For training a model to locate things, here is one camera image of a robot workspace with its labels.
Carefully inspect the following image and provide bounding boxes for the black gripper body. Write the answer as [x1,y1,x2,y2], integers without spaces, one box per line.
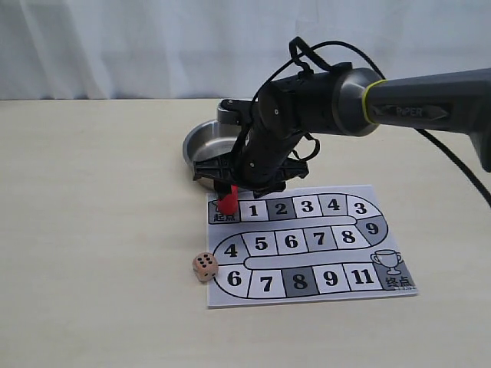
[193,129,309,191]

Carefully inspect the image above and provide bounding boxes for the red cylinder game piece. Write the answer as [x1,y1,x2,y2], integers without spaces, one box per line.
[217,186,239,215]

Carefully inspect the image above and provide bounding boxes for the wooden die black pips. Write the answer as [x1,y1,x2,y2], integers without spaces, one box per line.
[192,251,219,283]

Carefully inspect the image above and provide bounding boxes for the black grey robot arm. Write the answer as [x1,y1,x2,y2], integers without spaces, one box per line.
[193,64,490,198]

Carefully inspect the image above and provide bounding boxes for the stainless steel round bowl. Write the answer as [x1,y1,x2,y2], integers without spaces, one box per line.
[182,120,241,172]

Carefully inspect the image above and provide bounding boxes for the printed paper game board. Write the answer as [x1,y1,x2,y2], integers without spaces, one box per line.
[207,185,418,308]

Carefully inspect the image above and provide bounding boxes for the white fabric backdrop curtain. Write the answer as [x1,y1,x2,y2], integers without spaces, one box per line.
[1,1,490,100]

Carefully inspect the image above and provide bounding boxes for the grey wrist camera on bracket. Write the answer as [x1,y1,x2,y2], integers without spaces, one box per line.
[216,98,252,134]

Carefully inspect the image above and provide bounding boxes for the black cable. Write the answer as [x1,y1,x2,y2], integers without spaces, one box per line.
[245,36,491,208]

